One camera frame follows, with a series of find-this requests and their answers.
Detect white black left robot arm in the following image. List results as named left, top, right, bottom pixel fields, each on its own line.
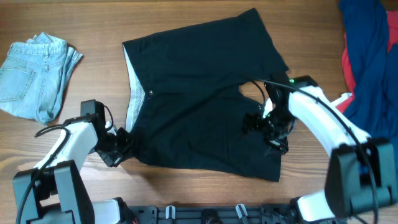
left=12, top=100, right=139, bottom=223

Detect folded light blue jeans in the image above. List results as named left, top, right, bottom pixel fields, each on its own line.
left=1, top=32, right=83, bottom=125

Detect black shorts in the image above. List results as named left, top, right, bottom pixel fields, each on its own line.
left=122, top=9, right=288, bottom=182

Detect blue garment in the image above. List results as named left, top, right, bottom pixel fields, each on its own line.
left=339, top=0, right=397, bottom=147

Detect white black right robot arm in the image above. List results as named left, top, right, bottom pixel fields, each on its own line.
left=243, top=76, right=397, bottom=223

